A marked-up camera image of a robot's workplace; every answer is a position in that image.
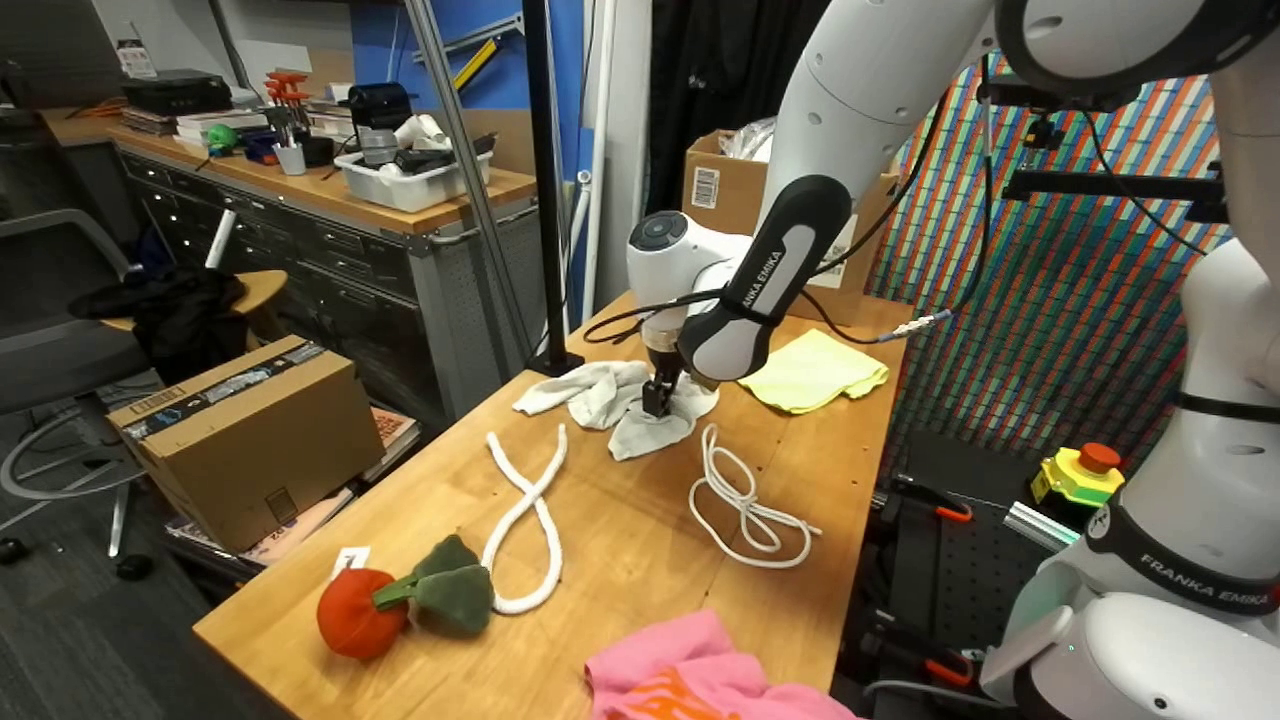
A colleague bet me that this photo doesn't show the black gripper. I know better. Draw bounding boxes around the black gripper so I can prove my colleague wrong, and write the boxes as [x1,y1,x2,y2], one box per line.
[639,338,687,421]

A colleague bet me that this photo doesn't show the white tote bag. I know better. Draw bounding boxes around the white tote bag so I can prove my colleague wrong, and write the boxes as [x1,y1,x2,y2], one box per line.
[476,356,722,620]

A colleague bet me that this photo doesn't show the yellow-green cloth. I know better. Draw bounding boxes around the yellow-green cloth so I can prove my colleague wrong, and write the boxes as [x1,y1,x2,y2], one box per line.
[735,330,891,421]

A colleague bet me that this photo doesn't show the pink cloth with orange print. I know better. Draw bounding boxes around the pink cloth with orange print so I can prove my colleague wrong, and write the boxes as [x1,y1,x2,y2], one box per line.
[578,607,857,720]

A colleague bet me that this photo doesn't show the red plush tomato green leaves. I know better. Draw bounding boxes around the red plush tomato green leaves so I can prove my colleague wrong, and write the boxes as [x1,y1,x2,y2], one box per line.
[310,534,495,665]

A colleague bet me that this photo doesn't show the cardboard box with white label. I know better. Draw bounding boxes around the cardboard box with white label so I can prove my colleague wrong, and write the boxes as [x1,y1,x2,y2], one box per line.
[680,120,907,298]

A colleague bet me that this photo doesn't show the black pole with base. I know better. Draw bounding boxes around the black pole with base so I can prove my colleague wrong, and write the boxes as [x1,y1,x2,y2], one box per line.
[519,0,586,385]

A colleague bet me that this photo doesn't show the black cart with orange clamps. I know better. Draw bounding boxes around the black cart with orange clamps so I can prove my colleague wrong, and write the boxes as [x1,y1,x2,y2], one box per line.
[857,456,1072,695]

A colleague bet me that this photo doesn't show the silver metal pole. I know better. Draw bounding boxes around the silver metal pole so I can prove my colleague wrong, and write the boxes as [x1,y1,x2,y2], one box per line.
[399,0,539,375]

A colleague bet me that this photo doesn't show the grey workbench with wooden top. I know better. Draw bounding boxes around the grey workbench with wooden top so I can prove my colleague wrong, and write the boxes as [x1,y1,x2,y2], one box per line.
[37,112,550,423]

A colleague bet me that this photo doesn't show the white plastic bin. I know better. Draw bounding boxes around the white plastic bin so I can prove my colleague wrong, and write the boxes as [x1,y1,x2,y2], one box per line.
[331,150,495,216]

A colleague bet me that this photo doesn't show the yellow level tool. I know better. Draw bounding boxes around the yellow level tool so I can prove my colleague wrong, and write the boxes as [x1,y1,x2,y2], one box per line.
[442,35,504,95]

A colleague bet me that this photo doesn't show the black round container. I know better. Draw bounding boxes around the black round container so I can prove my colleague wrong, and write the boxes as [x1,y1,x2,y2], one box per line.
[348,82,416,136]

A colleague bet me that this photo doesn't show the open cardboard box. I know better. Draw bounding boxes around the open cardboard box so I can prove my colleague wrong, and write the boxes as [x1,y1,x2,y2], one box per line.
[105,334,388,558]

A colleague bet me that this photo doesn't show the round wooden stool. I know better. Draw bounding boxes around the round wooden stool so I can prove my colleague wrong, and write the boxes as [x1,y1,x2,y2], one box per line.
[94,263,293,338]

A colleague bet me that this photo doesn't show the yellow emergency stop button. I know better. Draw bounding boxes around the yellow emergency stop button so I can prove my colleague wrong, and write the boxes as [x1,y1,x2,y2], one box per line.
[1026,435,1131,512]

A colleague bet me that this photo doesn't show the orange toy figure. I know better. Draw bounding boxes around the orange toy figure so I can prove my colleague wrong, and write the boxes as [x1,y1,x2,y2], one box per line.
[260,67,310,112]

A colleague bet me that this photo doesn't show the black bag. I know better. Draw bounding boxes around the black bag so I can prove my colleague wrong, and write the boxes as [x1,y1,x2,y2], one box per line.
[67,263,251,389]

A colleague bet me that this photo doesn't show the green small object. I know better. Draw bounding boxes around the green small object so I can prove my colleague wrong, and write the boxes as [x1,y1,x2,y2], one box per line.
[197,120,248,155]

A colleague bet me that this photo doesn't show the black device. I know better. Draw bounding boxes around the black device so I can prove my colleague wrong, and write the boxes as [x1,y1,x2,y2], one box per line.
[119,73,234,120]

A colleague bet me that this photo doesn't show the grey office chair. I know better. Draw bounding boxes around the grey office chair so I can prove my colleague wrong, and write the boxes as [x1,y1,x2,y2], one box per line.
[0,205,152,411]

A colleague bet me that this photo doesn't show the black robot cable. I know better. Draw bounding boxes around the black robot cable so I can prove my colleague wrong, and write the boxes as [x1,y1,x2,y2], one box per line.
[578,77,998,352]

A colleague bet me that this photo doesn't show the black stereo camera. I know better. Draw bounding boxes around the black stereo camera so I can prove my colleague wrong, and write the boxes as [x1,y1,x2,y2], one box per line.
[975,73,1072,116]

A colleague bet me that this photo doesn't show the black boom bracket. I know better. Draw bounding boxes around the black boom bracket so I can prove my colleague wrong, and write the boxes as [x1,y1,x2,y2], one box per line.
[997,155,1233,229]

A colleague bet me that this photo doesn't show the white hose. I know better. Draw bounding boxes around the white hose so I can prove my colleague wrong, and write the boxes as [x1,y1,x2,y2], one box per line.
[0,400,134,508]

